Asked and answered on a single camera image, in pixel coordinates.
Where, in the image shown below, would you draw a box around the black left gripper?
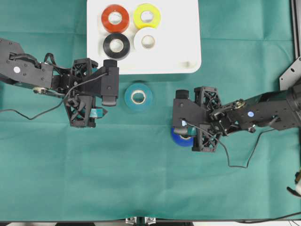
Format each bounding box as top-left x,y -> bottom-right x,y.
50,58 -> 108,128

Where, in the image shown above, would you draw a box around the black left camera cable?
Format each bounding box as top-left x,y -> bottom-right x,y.
0,72 -> 110,121

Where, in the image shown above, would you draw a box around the teal tape roll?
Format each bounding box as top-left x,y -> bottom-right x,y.
124,83 -> 154,112

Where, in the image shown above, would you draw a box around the white rectangular plastic case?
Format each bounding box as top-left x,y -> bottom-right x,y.
87,0 -> 202,74

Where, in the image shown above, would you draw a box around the black tape roll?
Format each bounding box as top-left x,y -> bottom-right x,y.
103,33 -> 130,60

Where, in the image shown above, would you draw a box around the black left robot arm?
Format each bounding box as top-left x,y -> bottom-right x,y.
0,38 -> 118,128

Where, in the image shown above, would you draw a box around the yellow tape roll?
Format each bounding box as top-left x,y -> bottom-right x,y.
133,3 -> 161,29

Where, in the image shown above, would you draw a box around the white object at edge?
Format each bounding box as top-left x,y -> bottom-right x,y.
286,171 -> 301,198

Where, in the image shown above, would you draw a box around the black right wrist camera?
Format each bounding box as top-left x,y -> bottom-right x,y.
172,88 -> 209,136

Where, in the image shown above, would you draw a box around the red tape roll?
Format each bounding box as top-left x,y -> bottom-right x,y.
101,4 -> 129,33

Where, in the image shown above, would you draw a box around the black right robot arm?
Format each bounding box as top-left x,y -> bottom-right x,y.
192,84 -> 301,152

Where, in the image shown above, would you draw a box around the metal table clamp brackets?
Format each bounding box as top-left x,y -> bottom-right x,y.
125,217 -> 156,226

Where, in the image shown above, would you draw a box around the black camera cable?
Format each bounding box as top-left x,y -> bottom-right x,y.
0,72 -> 110,121
182,115 -> 280,169

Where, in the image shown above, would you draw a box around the black right camera cable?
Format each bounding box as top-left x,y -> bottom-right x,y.
182,115 -> 280,169

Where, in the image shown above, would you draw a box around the white tape roll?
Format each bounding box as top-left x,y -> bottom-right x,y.
134,27 -> 160,53

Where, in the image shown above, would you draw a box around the aluminium frame rail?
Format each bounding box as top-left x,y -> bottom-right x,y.
278,0 -> 301,91

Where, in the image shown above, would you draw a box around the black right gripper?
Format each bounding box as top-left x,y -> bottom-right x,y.
187,86 -> 238,152

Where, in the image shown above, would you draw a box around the blue tape roll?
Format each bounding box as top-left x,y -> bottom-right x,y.
171,128 -> 193,147

